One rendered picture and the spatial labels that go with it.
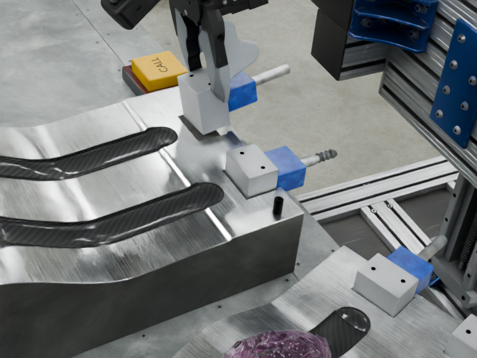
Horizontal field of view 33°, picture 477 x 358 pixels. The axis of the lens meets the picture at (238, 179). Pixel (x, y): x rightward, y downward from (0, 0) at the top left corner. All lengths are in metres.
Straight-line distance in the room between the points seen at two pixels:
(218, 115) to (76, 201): 0.19
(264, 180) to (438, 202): 1.16
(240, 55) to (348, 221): 1.03
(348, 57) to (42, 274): 0.75
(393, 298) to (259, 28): 2.21
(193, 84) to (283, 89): 1.72
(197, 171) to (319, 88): 1.80
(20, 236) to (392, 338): 0.36
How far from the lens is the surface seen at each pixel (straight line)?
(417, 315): 0.83
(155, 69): 1.14
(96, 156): 0.92
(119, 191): 0.87
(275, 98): 2.58
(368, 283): 0.81
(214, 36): 0.84
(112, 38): 1.28
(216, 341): 0.71
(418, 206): 1.95
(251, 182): 0.84
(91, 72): 1.20
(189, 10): 0.86
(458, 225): 1.56
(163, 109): 0.97
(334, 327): 0.80
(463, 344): 0.78
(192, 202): 0.86
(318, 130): 2.47
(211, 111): 0.91
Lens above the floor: 1.46
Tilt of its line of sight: 40 degrees down
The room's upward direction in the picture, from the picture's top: 6 degrees clockwise
